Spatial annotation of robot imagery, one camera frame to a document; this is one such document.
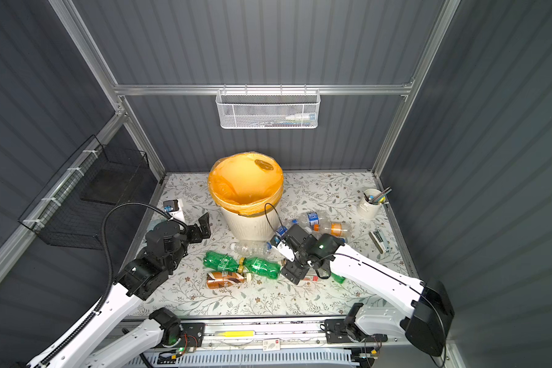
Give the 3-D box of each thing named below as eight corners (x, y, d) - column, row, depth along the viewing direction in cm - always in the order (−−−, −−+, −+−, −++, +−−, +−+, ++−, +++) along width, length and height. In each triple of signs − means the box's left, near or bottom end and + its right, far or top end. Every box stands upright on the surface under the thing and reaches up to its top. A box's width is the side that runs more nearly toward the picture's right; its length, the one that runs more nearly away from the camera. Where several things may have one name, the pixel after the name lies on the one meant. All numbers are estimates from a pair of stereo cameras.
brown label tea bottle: (208, 290, 85) (204, 285, 80) (211, 277, 88) (207, 271, 83) (250, 290, 85) (248, 285, 80) (251, 277, 88) (250, 271, 83)
